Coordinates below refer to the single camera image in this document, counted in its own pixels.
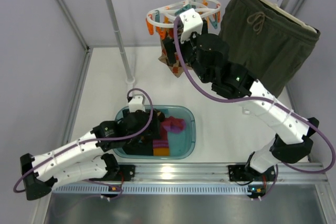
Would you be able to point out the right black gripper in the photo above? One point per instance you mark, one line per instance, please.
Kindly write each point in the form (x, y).
(174, 50)

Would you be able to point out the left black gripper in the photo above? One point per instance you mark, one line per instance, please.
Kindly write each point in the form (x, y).
(154, 128)

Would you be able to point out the brown orange argyle sock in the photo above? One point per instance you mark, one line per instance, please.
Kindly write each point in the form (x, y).
(173, 64)

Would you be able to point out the maroon orange striped sock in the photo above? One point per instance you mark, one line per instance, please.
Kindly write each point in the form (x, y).
(161, 146)

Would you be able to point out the white clip sock hanger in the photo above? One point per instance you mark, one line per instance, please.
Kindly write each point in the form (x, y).
(162, 18)

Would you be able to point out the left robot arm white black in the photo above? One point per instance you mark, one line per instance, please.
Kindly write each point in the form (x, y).
(89, 157)

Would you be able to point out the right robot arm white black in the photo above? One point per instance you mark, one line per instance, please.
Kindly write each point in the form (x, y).
(292, 140)

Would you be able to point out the black sock in bin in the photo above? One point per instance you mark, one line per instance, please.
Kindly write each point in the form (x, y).
(139, 149)

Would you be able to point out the maroon purple sock in bin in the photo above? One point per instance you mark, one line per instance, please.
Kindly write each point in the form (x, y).
(172, 125)

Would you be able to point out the teal plastic bin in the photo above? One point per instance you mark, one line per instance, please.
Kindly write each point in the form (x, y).
(181, 145)

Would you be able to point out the olive green shorts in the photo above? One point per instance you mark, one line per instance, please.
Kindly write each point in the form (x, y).
(268, 41)

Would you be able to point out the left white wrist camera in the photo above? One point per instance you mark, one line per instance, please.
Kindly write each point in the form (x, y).
(136, 103)

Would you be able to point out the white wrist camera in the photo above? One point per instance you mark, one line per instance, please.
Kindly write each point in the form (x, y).
(192, 23)
(136, 103)

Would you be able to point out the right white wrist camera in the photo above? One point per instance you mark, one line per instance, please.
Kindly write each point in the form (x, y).
(192, 23)

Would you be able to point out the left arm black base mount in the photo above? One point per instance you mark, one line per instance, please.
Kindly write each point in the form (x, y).
(125, 173)

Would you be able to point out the aluminium rail frame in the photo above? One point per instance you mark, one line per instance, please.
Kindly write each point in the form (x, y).
(191, 179)

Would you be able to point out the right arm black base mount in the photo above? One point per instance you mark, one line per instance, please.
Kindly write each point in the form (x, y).
(238, 173)

